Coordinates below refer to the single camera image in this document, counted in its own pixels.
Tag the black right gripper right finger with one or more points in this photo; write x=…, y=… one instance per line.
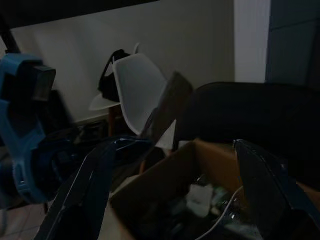
x=280, y=212

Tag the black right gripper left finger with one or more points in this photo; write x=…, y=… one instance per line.
x=82, y=200

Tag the brown wood piece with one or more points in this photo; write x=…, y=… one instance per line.
x=170, y=105

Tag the white crumpled trash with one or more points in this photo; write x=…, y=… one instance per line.
x=200, y=198

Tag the brown cardboard box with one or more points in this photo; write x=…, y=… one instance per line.
x=175, y=170

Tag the black bag on chair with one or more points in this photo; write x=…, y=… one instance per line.
x=110, y=75

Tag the white chair with wooden legs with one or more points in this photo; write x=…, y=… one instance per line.
x=140, y=90

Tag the blue door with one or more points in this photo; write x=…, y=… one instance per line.
x=292, y=42

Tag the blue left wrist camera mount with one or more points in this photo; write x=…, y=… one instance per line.
x=22, y=130

